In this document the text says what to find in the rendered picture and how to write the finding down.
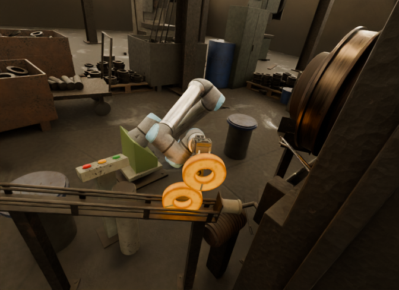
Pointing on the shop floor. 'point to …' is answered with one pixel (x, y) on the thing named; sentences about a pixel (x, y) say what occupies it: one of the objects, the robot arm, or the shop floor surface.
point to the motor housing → (222, 240)
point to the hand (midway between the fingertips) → (204, 168)
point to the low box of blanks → (25, 96)
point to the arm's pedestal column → (143, 178)
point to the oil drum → (219, 62)
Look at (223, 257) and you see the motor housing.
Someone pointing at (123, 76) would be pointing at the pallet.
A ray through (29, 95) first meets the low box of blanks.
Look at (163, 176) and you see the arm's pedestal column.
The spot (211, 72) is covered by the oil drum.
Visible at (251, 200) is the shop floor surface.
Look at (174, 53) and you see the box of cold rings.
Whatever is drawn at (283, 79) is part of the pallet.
